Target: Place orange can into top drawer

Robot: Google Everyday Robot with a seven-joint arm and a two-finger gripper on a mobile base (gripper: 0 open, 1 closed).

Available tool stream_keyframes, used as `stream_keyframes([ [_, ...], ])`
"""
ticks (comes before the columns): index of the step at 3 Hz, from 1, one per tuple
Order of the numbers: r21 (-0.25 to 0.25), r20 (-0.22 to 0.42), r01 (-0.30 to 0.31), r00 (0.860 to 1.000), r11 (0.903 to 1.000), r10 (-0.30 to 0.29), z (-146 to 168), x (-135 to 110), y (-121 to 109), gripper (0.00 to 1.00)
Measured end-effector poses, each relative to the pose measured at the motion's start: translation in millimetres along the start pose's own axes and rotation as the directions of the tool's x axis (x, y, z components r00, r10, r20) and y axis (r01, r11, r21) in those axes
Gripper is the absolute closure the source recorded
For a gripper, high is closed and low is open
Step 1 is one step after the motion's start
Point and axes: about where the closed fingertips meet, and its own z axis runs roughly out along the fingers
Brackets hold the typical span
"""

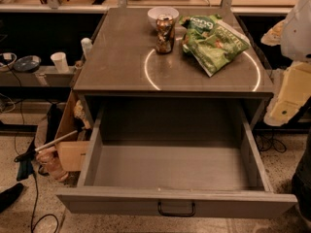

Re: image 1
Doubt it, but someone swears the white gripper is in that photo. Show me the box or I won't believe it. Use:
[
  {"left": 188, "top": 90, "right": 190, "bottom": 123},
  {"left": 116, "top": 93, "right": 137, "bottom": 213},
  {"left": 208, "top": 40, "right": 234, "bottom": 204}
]
[{"left": 260, "top": 0, "right": 311, "bottom": 126}]

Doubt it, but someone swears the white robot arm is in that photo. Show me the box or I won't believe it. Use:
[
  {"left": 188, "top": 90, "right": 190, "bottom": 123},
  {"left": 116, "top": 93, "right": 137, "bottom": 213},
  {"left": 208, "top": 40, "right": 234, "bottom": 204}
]
[{"left": 261, "top": 0, "right": 311, "bottom": 228}]

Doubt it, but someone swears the crushed orange soda can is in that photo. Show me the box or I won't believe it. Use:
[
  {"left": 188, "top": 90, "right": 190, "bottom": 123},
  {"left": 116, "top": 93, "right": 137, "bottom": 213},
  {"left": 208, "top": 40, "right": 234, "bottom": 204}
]
[{"left": 155, "top": 14, "right": 175, "bottom": 53}]

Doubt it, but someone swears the grey cabinet with counter top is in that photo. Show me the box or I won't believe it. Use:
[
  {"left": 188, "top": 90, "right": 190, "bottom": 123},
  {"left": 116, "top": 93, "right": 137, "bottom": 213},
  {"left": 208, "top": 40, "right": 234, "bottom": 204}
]
[{"left": 74, "top": 8, "right": 272, "bottom": 113}]

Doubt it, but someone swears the open grey top drawer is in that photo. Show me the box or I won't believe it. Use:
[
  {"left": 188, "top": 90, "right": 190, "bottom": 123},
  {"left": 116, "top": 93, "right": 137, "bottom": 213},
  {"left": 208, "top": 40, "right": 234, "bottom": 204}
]
[{"left": 57, "top": 100, "right": 296, "bottom": 218}]

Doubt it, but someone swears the green chip bag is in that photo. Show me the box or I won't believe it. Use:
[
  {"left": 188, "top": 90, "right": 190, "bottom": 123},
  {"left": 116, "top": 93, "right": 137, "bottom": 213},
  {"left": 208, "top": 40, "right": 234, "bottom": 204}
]
[{"left": 179, "top": 15, "right": 250, "bottom": 77}]

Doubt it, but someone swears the white ceramic bowl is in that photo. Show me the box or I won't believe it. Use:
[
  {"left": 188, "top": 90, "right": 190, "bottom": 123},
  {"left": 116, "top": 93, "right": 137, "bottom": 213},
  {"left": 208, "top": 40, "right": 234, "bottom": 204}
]
[{"left": 148, "top": 6, "right": 179, "bottom": 28}]

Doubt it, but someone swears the white plastic bottle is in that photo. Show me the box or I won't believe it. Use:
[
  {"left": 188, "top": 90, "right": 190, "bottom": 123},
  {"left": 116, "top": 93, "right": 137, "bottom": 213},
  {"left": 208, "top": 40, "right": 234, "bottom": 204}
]
[{"left": 81, "top": 38, "right": 92, "bottom": 59}]

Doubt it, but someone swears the white paper cup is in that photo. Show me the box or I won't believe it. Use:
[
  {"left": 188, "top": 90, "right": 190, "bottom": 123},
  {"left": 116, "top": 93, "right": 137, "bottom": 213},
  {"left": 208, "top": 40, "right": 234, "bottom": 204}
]
[{"left": 51, "top": 51, "right": 69, "bottom": 73}]

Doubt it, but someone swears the brown cardboard box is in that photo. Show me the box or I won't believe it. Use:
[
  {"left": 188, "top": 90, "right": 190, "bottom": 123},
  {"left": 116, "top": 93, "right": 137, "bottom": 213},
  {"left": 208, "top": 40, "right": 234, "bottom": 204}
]
[{"left": 55, "top": 91, "right": 89, "bottom": 172}]

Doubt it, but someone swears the white stick in box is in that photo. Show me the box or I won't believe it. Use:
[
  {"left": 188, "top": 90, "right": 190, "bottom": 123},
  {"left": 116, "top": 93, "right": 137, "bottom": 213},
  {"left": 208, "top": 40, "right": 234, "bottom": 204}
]
[{"left": 35, "top": 130, "right": 78, "bottom": 152}]

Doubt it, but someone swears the low grey side shelf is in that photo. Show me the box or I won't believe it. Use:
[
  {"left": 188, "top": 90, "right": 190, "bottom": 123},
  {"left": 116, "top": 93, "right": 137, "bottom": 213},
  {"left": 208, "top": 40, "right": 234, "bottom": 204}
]
[{"left": 0, "top": 66, "right": 76, "bottom": 87}]

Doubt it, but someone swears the dark round plate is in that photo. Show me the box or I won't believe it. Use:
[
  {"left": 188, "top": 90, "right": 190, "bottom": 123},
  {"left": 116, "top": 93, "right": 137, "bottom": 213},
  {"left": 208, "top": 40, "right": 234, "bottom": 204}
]
[{"left": 14, "top": 55, "right": 41, "bottom": 73}]

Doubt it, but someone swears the clear plastic bottles pack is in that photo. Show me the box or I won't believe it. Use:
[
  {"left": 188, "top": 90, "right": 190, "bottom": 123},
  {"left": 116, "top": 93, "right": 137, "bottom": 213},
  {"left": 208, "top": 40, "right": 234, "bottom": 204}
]
[{"left": 36, "top": 147, "right": 68, "bottom": 182}]

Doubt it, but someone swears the small bowl on shelf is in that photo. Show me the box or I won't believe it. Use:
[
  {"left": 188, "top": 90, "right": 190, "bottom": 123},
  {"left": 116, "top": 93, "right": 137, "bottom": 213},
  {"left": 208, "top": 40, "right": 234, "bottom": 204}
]
[{"left": 0, "top": 52, "right": 17, "bottom": 72}]

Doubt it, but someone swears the black shoe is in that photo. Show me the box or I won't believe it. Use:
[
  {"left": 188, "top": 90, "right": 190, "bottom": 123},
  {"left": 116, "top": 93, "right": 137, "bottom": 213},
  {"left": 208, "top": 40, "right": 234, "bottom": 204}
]
[{"left": 0, "top": 183, "right": 24, "bottom": 213}]

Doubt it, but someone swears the tangled black cables right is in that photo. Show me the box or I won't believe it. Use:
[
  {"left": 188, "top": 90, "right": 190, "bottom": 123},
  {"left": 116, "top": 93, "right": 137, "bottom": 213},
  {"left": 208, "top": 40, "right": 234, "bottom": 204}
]
[{"left": 254, "top": 129, "right": 288, "bottom": 153}]

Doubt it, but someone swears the black drawer handle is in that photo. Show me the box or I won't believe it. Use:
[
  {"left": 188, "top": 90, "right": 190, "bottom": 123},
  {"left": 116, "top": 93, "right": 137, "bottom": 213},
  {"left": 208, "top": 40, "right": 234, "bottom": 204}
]
[{"left": 157, "top": 202, "right": 196, "bottom": 217}]

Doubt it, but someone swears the black floor cable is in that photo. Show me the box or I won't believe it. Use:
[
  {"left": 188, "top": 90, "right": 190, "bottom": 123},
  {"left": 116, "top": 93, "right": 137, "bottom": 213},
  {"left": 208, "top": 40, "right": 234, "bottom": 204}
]
[{"left": 13, "top": 68, "right": 60, "bottom": 233}]

